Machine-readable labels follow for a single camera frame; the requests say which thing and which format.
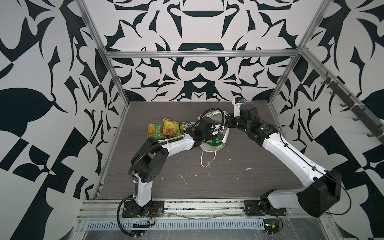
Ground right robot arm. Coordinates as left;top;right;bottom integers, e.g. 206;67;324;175
227;104;342;218

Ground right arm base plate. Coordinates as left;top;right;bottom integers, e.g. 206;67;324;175
244;200;287;217

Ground yellow chips snack bag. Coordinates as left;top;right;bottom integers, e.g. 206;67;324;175
163;118;181;137

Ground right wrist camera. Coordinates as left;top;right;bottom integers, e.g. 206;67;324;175
232;97;245;117

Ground white slotted cable duct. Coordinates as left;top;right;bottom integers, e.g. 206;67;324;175
83;218;266;231

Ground yellow green snack bag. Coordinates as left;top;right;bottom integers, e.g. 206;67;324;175
179;121;196;133

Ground aluminium cage frame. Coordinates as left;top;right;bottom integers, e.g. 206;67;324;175
79;1;384;205

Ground green red snack bag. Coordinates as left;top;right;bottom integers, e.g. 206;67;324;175
147;123;167;140

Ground aluminium front rail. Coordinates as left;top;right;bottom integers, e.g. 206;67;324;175
77;197;332;220

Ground green circuit board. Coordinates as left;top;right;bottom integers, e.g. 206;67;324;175
263;219;282;236

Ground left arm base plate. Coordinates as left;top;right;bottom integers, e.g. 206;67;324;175
122;201;165;218

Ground floral paper gift bag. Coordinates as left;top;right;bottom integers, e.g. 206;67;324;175
200;110;230;168

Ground wall hook rail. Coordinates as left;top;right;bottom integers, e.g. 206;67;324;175
320;72;384;144

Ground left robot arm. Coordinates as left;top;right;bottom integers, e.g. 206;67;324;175
129;117;224;210

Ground black corrugated cable conduit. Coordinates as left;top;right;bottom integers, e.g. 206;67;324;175
116;107;226;238

